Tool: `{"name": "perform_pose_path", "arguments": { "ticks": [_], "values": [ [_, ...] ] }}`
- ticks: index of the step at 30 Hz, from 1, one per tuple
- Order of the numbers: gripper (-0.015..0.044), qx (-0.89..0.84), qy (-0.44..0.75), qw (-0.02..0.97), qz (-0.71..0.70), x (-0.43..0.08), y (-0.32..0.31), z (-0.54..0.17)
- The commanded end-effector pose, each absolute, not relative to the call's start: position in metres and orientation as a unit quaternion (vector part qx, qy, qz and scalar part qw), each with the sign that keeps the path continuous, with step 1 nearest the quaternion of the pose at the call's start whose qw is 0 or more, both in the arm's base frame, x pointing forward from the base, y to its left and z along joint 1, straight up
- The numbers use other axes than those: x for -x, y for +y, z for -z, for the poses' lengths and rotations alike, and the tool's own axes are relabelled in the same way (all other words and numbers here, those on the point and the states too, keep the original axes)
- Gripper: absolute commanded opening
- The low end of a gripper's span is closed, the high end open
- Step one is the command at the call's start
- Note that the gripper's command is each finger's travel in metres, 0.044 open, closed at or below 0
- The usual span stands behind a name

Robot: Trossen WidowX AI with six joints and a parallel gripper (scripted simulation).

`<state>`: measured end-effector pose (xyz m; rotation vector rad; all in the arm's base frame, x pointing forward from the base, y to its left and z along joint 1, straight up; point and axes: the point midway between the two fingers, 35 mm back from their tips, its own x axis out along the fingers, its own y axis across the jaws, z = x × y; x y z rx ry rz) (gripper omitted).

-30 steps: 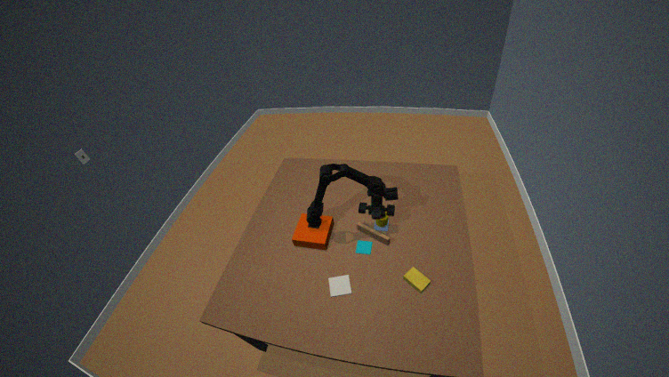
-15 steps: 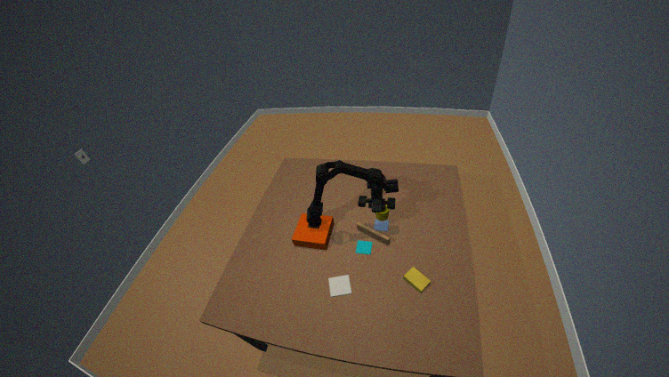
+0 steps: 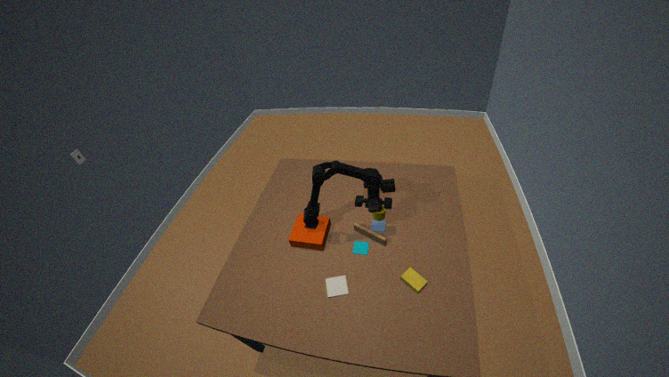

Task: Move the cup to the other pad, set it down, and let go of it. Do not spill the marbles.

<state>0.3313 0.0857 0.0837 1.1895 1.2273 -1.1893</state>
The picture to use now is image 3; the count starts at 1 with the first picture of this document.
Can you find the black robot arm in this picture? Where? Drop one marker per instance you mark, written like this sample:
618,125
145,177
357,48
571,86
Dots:
373,182

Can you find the yellow rectangular block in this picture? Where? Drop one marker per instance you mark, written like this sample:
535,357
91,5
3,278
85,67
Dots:
413,280

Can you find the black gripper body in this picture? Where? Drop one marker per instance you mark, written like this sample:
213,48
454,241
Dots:
386,203

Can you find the yellow cup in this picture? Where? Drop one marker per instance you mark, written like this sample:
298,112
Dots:
380,215

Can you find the grey square pad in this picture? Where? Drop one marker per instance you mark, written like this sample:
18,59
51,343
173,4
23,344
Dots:
336,286

